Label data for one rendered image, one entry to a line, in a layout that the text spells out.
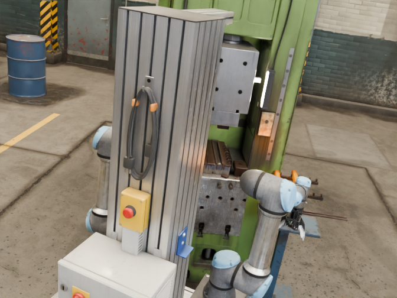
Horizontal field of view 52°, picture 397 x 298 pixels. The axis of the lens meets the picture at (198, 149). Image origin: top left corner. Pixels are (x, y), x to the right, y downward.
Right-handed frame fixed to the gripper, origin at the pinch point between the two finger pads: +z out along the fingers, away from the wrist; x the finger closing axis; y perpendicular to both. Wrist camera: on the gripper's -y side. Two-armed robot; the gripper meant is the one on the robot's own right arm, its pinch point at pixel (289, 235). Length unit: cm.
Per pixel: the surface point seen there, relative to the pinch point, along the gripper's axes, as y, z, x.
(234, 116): -49, -40, -55
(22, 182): -80, 93, -270
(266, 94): -67, -55, -41
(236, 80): -48, -64, -58
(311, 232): -43.5, 19.6, 9.6
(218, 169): -47, -1, -59
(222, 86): -44, -60, -65
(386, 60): -692, -16, 47
